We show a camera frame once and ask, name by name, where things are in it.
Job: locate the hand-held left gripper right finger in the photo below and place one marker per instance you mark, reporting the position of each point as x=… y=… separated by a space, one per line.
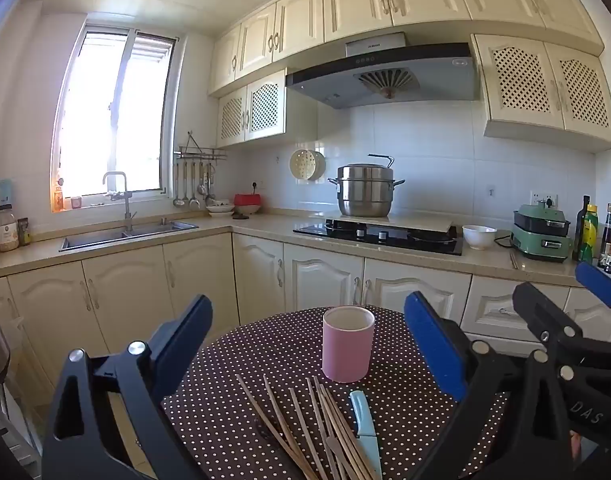
x=430 y=340

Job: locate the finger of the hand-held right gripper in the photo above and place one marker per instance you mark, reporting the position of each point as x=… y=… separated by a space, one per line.
x=603 y=285
x=543 y=312

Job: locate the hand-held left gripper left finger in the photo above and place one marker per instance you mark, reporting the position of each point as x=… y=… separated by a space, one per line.
x=183 y=340

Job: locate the teal knife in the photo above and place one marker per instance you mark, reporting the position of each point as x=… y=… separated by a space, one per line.
x=364 y=420

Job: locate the pile of wooden chopsticks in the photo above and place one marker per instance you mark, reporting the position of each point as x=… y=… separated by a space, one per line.
x=330 y=410

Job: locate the grey metal utensil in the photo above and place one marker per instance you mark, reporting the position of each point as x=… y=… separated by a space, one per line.
x=333 y=447

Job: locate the row of hanging kitchen utensils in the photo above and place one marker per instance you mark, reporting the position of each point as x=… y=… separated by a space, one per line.
x=193 y=185

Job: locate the dark sauce bottle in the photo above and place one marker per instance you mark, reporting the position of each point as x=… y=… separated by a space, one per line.
x=607 y=235

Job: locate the yellow-green bottle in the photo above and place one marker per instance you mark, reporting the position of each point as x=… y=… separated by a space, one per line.
x=590 y=235

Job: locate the dark green bottle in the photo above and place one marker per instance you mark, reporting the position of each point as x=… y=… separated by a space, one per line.
x=580 y=230

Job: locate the green electric cooker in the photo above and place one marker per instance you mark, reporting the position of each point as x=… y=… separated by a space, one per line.
x=540 y=235

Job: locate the polka dot round table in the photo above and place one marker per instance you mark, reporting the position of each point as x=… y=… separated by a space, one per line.
x=265 y=355

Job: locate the black glass hob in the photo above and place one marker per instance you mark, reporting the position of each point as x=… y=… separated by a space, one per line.
x=425 y=245

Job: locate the white bowl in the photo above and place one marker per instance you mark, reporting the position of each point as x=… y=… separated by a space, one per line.
x=479 y=237

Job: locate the steel sink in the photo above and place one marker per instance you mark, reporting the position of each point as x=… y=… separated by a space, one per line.
x=100 y=237

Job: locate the stack of small bowls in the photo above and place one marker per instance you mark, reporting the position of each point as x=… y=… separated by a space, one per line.
x=220 y=208

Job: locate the beige kitchen countertop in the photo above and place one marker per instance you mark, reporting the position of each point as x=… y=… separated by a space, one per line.
x=265 y=222

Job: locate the steel faucet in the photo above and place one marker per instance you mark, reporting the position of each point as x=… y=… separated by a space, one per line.
x=127 y=205

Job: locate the red container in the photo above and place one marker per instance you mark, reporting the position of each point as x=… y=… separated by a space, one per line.
x=248 y=202

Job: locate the steel steamer pot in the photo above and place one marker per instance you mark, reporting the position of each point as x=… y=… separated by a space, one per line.
x=365 y=192

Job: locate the small pink cup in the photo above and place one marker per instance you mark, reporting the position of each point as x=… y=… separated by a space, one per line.
x=75 y=203

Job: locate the small orange bottle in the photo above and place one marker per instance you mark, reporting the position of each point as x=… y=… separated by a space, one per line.
x=58 y=201

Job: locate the small dark jar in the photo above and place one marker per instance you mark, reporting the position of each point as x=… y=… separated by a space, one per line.
x=24 y=232

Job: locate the jar with white label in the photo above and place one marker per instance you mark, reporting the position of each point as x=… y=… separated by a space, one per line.
x=7 y=232

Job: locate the cream lattice door cabinet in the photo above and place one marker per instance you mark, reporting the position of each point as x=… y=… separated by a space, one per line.
x=255 y=112
x=545 y=85

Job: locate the round cream steamer plates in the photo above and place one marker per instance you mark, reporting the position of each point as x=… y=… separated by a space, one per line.
x=305 y=165

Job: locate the kitchen window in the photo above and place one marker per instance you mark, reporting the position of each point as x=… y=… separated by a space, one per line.
x=110 y=120

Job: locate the grey range hood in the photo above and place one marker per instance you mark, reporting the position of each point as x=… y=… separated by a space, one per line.
x=385 y=67

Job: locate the white wall outlet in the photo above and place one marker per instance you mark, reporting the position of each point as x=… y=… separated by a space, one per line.
x=545 y=199

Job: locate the wall utensil rack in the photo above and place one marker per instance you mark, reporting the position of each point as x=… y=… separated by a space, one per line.
x=200 y=152

